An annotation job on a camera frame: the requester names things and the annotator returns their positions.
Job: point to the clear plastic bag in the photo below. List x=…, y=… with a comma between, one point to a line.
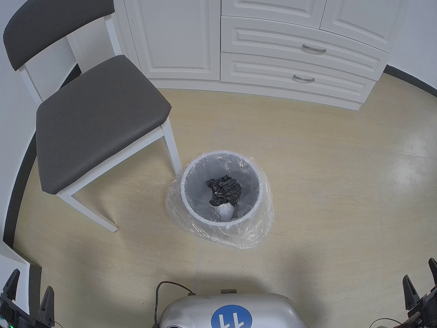
x=252, y=231

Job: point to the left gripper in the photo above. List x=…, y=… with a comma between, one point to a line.
x=17, y=314

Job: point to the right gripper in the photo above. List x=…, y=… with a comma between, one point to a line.
x=426, y=314

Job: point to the white chair with grey seat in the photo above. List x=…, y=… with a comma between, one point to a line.
x=102, y=111

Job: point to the white paper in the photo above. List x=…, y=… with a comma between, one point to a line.
x=226, y=212

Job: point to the white trash bin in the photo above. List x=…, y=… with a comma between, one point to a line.
x=186, y=196

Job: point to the black plastic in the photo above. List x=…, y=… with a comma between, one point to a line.
x=223, y=190

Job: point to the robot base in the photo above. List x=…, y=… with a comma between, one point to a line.
x=191, y=313

